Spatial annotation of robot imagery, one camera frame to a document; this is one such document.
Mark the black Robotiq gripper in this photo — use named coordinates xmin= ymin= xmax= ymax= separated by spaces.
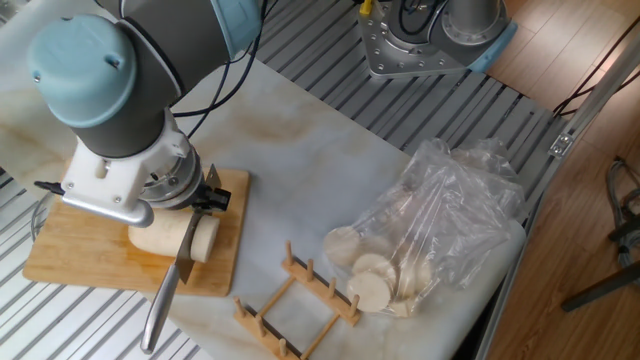
xmin=188 ymin=181 xmax=233 ymax=218

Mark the large white radish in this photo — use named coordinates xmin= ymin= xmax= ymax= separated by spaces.
xmin=127 ymin=211 xmax=222 ymax=265

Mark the steel cleaver knife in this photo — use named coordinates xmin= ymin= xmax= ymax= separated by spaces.
xmin=140 ymin=163 xmax=223 ymax=356

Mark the white radish slice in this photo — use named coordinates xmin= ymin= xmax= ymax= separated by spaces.
xmin=398 ymin=257 xmax=434 ymax=300
xmin=345 ymin=271 xmax=394 ymax=314
xmin=351 ymin=252 xmax=399 ymax=291
xmin=387 ymin=297 xmax=419 ymax=319
xmin=323 ymin=226 xmax=363 ymax=268

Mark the wooden peg rack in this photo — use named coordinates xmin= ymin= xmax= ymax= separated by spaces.
xmin=233 ymin=241 xmax=362 ymax=360

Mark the bamboo cutting board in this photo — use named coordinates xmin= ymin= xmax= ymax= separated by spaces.
xmin=22 ymin=167 xmax=252 ymax=298

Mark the clear plastic bag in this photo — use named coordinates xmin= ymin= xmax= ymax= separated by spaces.
xmin=322 ymin=137 xmax=529 ymax=319

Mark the black metal stand leg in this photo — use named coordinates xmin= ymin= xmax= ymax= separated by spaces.
xmin=560 ymin=214 xmax=640 ymax=314

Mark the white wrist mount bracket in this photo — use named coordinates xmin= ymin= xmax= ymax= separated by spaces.
xmin=59 ymin=112 xmax=195 ymax=229

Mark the black cable bundle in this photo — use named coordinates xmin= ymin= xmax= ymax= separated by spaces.
xmin=33 ymin=0 xmax=267 ymax=197

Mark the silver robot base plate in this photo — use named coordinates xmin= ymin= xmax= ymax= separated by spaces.
xmin=357 ymin=0 xmax=501 ymax=80

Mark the silver corner bracket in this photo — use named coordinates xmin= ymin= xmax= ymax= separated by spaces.
xmin=548 ymin=132 xmax=574 ymax=159

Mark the black floor cable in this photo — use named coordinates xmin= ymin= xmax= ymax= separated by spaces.
xmin=552 ymin=14 xmax=640 ymax=119

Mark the grey cable bundle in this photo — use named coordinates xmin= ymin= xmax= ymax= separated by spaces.
xmin=604 ymin=157 xmax=640 ymax=271

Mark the aluminium frame beam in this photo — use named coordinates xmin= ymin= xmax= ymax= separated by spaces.
xmin=473 ymin=29 xmax=640 ymax=360

